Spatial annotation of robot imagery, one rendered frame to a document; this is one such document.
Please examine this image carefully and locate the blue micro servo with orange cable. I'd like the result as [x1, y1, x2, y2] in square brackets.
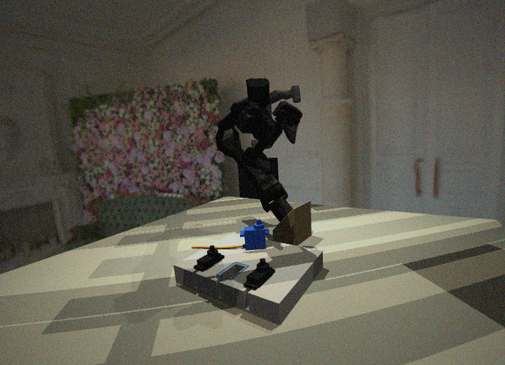
[192, 220, 270, 251]

